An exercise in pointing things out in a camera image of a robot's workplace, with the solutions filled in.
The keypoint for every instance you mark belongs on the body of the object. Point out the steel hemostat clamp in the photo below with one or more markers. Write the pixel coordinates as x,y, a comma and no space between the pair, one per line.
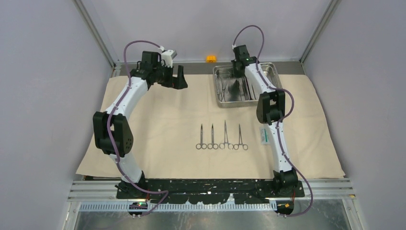
240,143

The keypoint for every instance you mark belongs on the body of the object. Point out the long steel needle holder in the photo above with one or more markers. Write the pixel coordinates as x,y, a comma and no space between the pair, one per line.
226,143

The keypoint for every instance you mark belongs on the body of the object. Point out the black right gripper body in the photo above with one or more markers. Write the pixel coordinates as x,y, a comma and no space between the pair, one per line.
236,73

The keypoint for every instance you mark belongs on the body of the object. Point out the steel mesh instrument tray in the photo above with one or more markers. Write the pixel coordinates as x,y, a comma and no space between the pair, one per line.
240,92

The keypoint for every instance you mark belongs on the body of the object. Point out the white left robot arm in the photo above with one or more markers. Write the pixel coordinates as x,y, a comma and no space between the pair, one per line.
112,132

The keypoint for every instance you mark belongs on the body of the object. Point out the cream cloth wrap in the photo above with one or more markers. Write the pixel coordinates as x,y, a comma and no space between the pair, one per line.
166,127

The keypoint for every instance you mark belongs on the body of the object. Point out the steel forceps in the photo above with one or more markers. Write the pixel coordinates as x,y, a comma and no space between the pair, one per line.
223,82

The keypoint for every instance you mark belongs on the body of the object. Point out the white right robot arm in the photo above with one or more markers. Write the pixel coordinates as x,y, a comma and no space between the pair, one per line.
269,112

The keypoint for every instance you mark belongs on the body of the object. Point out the yellow block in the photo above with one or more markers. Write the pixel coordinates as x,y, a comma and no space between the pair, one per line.
211,59

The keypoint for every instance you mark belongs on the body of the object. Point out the green white sterile packet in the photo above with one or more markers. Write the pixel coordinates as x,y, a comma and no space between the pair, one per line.
264,138

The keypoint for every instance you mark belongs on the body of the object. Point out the straight steel scissors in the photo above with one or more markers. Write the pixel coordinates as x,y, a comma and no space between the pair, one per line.
212,145

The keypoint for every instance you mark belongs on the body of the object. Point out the curved steel scissors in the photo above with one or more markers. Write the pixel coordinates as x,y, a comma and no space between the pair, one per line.
201,145

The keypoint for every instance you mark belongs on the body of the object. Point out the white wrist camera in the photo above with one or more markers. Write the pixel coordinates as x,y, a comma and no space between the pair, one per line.
234,51
168,56

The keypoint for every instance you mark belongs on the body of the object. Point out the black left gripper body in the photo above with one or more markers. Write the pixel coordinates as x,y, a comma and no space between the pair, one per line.
164,76

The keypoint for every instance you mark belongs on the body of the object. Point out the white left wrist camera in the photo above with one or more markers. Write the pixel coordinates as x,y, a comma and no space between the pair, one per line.
168,56

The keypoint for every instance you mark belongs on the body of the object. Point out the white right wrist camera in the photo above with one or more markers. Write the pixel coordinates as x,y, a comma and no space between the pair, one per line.
234,51

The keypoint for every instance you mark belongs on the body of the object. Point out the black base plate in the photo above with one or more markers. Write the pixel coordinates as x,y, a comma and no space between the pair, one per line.
207,191

